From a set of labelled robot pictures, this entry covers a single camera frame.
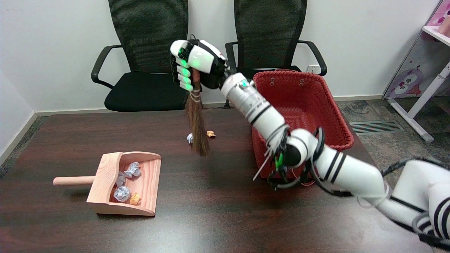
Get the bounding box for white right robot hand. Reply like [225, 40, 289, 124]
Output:
[170, 38, 231, 92]

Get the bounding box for brown straw hand broom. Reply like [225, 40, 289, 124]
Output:
[185, 69, 211, 157]

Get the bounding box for wooden dustpan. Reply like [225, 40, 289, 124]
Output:
[53, 151, 162, 216]

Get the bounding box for black mesh office chair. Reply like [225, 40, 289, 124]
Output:
[91, 0, 204, 112]
[225, 0, 327, 108]

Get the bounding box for red woven basket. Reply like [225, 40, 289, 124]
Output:
[251, 70, 354, 187]

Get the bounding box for metal floor vent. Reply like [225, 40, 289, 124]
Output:
[349, 121, 405, 135]

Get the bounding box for owl print side panel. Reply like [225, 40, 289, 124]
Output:
[382, 31, 450, 100]

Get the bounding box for pink printed back panel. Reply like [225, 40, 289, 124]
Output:
[426, 0, 450, 27]

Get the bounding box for black cable bundle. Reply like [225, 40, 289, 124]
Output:
[267, 127, 352, 197]

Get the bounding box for black braided cable sleeve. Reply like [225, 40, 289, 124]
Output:
[381, 158, 450, 251]

